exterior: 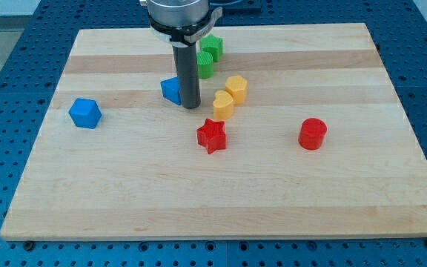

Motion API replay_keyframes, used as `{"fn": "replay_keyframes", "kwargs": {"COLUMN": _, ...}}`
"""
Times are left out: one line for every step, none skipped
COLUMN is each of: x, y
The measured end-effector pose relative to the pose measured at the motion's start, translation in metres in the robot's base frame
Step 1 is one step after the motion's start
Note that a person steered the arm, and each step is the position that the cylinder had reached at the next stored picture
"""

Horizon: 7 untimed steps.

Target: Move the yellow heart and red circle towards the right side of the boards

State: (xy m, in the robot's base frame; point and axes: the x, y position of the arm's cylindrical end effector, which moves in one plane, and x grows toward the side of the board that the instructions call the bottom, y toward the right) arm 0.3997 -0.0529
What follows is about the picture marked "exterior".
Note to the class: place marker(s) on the black white tool mount collar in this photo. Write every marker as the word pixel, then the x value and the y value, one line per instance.
pixel 187 35

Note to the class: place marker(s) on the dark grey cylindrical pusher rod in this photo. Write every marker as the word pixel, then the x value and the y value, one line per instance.
pixel 188 76

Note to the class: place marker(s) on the yellow heart block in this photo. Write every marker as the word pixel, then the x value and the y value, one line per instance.
pixel 223 105

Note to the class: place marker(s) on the green cylinder block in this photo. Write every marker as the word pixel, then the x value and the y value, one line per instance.
pixel 205 63

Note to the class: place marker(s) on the green star block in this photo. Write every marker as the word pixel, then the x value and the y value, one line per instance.
pixel 213 45

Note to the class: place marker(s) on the blue triangular block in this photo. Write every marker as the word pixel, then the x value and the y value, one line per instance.
pixel 170 90

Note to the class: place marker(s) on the yellow pentagon block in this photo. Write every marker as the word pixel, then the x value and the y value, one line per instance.
pixel 237 87

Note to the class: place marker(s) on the red star block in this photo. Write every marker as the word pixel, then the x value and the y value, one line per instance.
pixel 212 136

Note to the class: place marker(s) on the blue cube block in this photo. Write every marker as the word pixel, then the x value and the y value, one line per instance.
pixel 85 113

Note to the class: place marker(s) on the light wooden board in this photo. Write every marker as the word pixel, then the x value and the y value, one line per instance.
pixel 140 174

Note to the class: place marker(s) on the red cylinder block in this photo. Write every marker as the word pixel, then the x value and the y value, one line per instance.
pixel 312 133

